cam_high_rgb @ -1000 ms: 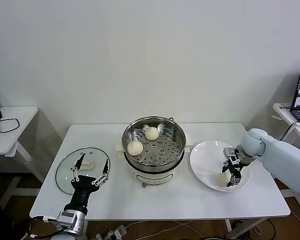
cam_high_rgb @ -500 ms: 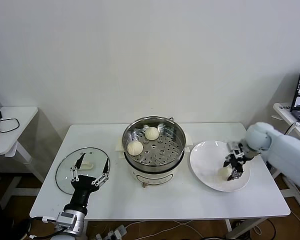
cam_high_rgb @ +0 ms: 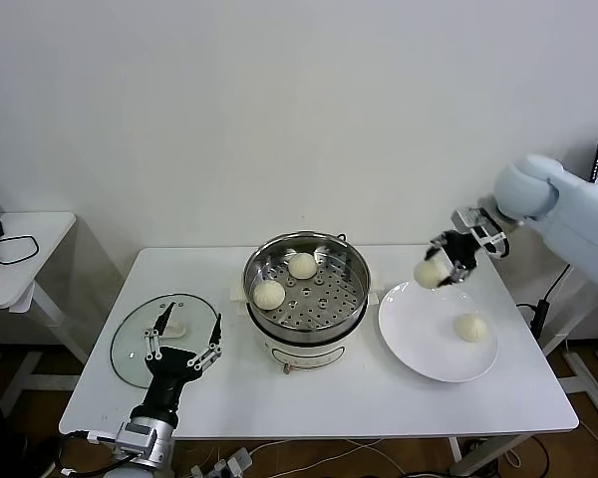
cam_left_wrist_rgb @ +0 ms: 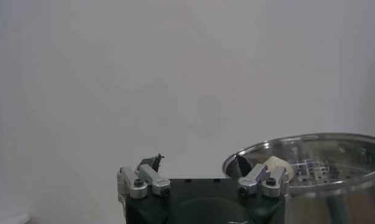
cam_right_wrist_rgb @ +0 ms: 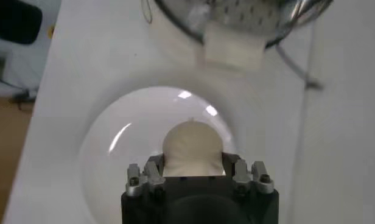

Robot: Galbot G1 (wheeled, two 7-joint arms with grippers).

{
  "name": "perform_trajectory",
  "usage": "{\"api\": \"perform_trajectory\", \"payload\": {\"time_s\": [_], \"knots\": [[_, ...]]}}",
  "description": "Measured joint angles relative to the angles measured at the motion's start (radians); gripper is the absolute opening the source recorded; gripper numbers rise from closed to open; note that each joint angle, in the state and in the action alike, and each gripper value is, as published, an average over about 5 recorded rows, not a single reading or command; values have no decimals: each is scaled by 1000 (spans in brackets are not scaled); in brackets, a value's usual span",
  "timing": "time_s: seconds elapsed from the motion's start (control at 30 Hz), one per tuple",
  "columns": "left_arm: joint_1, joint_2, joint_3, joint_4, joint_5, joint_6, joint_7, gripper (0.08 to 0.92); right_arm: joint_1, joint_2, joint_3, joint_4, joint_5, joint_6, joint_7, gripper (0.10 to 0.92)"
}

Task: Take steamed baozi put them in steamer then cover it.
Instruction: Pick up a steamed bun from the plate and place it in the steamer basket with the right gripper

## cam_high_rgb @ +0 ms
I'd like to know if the white round plate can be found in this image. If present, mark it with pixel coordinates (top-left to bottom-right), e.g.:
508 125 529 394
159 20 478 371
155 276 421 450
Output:
377 279 499 383

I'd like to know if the black floor cable bundle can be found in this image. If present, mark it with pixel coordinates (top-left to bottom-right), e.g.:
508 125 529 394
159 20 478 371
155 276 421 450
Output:
448 436 550 478

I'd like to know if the black left camera cable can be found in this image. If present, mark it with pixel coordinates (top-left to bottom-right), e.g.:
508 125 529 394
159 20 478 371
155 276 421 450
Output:
59 430 121 474

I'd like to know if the white electric cooker base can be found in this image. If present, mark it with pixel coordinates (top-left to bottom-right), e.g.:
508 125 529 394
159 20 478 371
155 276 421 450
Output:
227 273 385 375

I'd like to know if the black chair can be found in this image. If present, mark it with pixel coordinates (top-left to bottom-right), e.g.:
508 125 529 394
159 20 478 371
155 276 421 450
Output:
0 382 61 478

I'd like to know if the round glass pot lid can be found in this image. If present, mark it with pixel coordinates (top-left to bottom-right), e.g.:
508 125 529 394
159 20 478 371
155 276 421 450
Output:
110 292 221 388

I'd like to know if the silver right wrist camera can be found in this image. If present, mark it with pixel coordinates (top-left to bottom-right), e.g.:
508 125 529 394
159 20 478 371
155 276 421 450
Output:
451 205 510 259

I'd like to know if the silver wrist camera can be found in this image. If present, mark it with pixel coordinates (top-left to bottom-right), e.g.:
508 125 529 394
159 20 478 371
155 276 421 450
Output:
115 421 156 454
451 205 510 259

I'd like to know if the white side table with cable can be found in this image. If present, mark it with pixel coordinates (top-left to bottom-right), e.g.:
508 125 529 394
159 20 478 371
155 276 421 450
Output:
0 212 89 419

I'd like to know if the perforated steel steamer basket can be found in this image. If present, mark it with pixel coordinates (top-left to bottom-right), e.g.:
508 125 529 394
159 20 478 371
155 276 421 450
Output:
242 230 371 346

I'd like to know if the white laptop cable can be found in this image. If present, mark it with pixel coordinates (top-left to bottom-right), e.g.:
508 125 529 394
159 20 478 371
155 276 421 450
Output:
545 263 574 303

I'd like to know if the black looped cable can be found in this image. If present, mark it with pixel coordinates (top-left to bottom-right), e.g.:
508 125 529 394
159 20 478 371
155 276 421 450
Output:
0 235 39 265

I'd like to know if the white side table with laptop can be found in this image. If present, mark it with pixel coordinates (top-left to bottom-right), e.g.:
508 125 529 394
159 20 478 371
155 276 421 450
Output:
560 293 598 419

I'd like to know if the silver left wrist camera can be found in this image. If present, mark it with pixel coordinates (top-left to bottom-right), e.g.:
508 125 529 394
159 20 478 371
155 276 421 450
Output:
115 421 156 454

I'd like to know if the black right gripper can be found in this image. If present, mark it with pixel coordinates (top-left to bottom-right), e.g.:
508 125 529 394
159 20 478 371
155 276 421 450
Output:
430 230 481 289

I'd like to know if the black hanging power adapter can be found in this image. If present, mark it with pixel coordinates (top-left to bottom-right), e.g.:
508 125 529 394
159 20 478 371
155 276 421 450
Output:
515 298 549 336

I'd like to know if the white floor power strip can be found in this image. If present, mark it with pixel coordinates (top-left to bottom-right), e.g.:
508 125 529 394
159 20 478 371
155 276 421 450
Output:
188 446 254 478

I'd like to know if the white main table frame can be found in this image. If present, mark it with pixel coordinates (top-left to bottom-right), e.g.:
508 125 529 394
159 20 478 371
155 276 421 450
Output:
447 433 544 478

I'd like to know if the white steamed baozi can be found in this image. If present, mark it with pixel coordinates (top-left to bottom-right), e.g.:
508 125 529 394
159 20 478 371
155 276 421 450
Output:
252 280 286 311
413 258 452 291
287 251 319 280
451 312 488 344

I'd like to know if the white floor cable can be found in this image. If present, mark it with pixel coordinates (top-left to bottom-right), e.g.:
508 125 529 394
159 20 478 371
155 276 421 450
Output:
248 437 415 478

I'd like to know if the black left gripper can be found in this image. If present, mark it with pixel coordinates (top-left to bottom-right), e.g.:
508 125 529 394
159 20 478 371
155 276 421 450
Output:
132 301 225 424

